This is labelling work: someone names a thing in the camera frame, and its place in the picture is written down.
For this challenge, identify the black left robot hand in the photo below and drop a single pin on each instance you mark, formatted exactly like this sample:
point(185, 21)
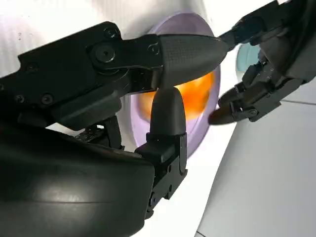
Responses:
point(279, 64)

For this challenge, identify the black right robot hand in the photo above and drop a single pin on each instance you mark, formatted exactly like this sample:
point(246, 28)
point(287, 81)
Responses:
point(61, 160)

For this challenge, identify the orange white toy bread roll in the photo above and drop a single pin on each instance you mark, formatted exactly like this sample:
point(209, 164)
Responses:
point(195, 96)

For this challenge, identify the pale green mug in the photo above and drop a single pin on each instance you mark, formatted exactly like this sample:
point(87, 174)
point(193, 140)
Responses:
point(243, 58)

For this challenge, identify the lilac plate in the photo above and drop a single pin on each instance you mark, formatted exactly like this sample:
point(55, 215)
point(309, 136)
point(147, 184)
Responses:
point(197, 128)

